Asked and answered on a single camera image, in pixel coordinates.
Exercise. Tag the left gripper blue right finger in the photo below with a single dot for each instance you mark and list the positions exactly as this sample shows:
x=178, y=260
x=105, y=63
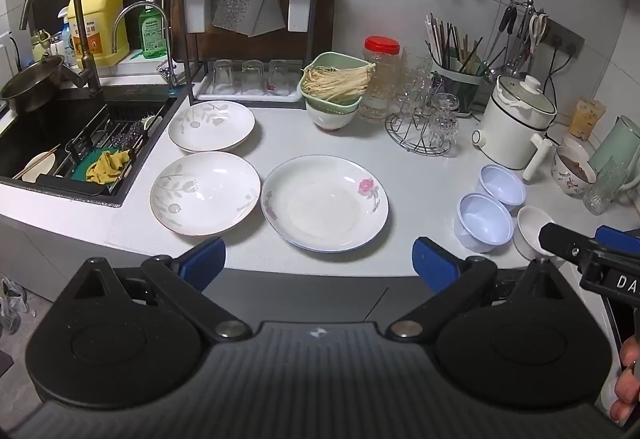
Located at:
x=436, y=266

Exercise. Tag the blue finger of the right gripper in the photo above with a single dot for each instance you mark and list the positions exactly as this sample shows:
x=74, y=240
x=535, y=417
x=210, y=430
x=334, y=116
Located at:
x=613, y=238

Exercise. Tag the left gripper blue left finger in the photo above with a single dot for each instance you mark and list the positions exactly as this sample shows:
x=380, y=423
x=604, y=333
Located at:
x=202, y=264

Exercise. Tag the pale blue bowl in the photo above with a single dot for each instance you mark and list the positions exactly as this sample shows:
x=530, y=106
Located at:
x=482, y=223
x=503, y=185

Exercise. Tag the white leaf plate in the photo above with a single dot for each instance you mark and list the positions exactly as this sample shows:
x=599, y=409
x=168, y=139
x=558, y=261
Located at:
x=211, y=126
x=205, y=193

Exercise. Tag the plain white bowl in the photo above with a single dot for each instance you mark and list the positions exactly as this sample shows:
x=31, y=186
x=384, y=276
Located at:
x=529, y=221

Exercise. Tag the white plate pink rose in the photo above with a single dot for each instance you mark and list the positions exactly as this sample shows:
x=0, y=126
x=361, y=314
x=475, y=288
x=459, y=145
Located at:
x=324, y=204

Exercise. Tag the person's right hand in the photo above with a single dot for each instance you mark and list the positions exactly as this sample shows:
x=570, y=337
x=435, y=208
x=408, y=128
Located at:
x=627, y=385

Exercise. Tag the textured drinking glass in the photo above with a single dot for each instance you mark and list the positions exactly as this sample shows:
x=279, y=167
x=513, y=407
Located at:
x=609, y=181

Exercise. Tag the bowl with brown food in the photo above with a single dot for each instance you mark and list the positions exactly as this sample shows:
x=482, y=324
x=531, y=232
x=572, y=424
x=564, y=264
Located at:
x=571, y=173

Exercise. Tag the small white dish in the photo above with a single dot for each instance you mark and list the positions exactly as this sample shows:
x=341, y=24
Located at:
x=584, y=148

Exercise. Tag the mint green kettle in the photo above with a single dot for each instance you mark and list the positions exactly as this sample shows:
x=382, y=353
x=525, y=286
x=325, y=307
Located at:
x=622, y=145

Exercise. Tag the yellow snack packet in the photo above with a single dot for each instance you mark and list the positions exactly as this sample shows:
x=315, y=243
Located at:
x=586, y=115

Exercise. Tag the yellow dish cloth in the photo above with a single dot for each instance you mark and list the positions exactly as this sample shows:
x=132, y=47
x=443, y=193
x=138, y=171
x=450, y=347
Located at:
x=108, y=167

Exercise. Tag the black sink drain basket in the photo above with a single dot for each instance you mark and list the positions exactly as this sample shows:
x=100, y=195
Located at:
x=119, y=127

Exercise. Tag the white electric cooking pot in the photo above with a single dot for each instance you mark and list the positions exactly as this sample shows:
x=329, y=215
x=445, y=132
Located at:
x=513, y=130

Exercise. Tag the plastic jar red lid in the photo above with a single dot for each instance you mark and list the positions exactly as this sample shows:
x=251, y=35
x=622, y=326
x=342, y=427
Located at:
x=384, y=54

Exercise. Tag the white bowl in sink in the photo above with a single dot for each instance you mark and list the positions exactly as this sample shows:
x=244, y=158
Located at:
x=42, y=163

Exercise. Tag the white ceramic bowl under colander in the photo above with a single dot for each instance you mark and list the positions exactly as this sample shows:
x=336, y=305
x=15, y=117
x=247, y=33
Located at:
x=329, y=121

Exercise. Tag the upturned glass left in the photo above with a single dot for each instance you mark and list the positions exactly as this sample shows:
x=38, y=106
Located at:
x=223, y=81

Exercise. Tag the green chopstick holder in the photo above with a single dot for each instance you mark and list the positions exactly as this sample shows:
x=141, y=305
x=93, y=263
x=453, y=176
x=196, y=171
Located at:
x=456, y=61

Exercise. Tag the upturned glass middle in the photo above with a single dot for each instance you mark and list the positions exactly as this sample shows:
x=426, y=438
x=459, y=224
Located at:
x=252, y=77

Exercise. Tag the dried noodles bundle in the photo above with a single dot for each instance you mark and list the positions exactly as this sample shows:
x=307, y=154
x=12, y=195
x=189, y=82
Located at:
x=337, y=85

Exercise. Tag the upturned glass red print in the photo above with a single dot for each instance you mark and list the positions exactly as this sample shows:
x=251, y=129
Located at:
x=278, y=82

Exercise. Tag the hanging utensils set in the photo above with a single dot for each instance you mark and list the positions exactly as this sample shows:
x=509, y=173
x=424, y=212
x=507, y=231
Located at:
x=523, y=25

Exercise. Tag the green colander basket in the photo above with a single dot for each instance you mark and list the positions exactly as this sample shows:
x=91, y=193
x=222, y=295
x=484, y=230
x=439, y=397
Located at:
x=338, y=60

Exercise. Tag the dark metal pot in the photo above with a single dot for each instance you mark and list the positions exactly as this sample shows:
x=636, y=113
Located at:
x=34, y=86

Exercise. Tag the green dish soap bottle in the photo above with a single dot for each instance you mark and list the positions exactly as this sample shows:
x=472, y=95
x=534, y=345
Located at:
x=151, y=28

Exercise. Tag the black dish rack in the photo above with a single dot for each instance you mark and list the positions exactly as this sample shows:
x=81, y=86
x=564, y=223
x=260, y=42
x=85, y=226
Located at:
x=197, y=15

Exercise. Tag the wooden cutting board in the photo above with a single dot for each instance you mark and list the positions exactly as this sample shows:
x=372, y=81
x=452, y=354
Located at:
x=327, y=8

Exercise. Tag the chrome small faucet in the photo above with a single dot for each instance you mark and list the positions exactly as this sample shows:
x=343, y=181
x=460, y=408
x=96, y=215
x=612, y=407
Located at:
x=167, y=71

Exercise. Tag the yellow detergent jug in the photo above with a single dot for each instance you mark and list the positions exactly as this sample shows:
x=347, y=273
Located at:
x=107, y=44

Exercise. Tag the wire glass holder rack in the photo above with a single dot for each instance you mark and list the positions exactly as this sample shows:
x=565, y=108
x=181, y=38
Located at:
x=422, y=116

